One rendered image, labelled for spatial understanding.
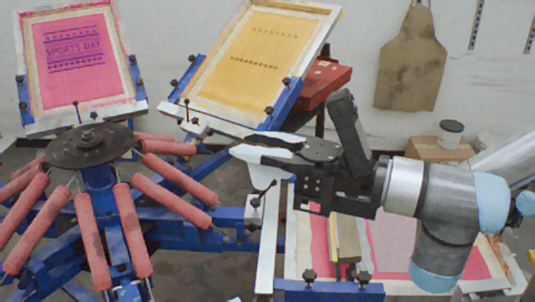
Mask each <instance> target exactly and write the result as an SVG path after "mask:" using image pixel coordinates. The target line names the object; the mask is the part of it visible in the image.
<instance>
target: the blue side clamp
mask: <svg viewBox="0 0 535 302"><path fill-rule="evenodd" d="M306 284H307V283H305V280H293V289H290V288H285V302H383V301H384V297H385V293H387V292H385V290H384V286H383V283H378V282H369V284H368V285H366V284H364V286H365V290H363V291H362V290H359V289H358V286H359V283H358V282H343V281H314V283H313V284H311V289H309V290H308V289H306Z"/></svg>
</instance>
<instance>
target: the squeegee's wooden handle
mask: <svg viewBox="0 0 535 302"><path fill-rule="evenodd" d="M335 216H336V223H337V231H338V240H339V247H340V250H338V251H337V259H338V264H347V263H359V262H361V261H362V256H361V250H360V245H359V240H358V235H357V229H356V228H357V224H356V219H355V217H354V216H349V215H344V214H340V213H336V212H335Z"/></svg>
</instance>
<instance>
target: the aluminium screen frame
mask: <svg viewBox="0 0 535 302"><path fill-rule="evenodd" d="M293 188H294V183H289V194H288V220H287V221H286V245H285V270H284V279H293V280H296V276H297V210H294V209H292V208H293V195H294V193H293ZM486 237H487V238H486V239H487V241H488V243H490V245H491V247H492V249H493V251H494V252H495V256H497V258H498V260H499V263H500V265H501V267H503V271H504V273H505V276H506V277H507V279H508V282H509V284H510V285H512V288H511V290H510V292H511V294H520V293H524V290H525V288H526V285H527V282H526V281H525V279H524V275H523V274H522V272H521V270H520V269H519V266H518V265H517V263H516V260H515V259H514V257H513V256H512V254H511V252H510V251H509V247H508V246H507V245H506V244H505V241H504V239H503V237H502V235H501V233H500V232H498V233H497V234H494V236H493V237H491V236H490V235H489V234H488V235H487V236H486ZM455 287H456V286H455ZM384 290H385V292H387V293H385V297H384V301H383V302H450V299H451V297H452V295H453V292H454V290H455V288H453V289H452V290H450V291H447V292H445V293H442V294H436V293H430V292H427V291H423V290H422V289H420V288H419V287H418V286H416V285H414V286H399V285H392V286H384Z"/></svg>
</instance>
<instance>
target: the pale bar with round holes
mask: <svg viewBox="0 0 535 302"><path fill-rule="evenodd" d="M275 180H276V181H277V185H275V186H272V187H271V188H270V190H269V191H268V192H267V195H266V205H265V214H263V222H262V231H261V240H260V248H259V257H258V266H257V273H256V282H255V291H254V298H255V295H263V294H264V295H266V296H269V295H270V298H273V282H274V270H275V255H276V241H277V226H278V211H279V196H280V182H281V179H275Z"/></svg>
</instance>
